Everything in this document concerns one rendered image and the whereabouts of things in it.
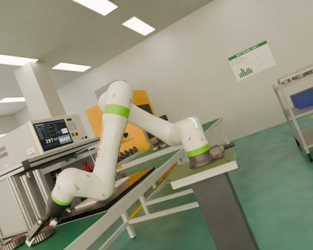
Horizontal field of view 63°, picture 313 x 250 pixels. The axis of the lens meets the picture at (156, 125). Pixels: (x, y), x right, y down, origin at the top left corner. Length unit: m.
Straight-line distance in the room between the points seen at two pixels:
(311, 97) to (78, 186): 3.10
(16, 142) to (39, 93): 4.19
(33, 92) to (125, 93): 4.88
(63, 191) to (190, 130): 0.64
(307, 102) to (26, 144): 3.10
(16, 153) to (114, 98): 0.79
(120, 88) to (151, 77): 5.83
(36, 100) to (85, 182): 4.94
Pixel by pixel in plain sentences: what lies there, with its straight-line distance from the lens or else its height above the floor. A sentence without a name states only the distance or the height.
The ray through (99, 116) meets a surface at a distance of 5.55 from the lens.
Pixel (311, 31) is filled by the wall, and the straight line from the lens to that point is 6.68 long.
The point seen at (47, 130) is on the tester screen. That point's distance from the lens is 1.63.
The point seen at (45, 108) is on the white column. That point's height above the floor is 2.26.
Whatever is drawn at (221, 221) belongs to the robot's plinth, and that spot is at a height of 0.47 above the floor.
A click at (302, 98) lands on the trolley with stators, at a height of 0.65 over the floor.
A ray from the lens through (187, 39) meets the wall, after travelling 6.77.
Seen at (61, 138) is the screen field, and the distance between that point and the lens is 1.69.
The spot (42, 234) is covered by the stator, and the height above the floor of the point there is 0.78.
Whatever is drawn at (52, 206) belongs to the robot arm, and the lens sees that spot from 1.13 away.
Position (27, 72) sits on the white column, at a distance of 6.04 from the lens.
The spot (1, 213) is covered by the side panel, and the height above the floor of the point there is 0.90.
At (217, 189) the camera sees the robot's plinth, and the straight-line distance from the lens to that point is 1.31.
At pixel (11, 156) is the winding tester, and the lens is 1.74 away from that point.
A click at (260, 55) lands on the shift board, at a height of 1.63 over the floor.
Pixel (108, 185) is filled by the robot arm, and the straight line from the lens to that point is 1.07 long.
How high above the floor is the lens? 1.01
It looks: 1 degrees up
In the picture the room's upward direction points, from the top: 22 degrees counter-clockwise
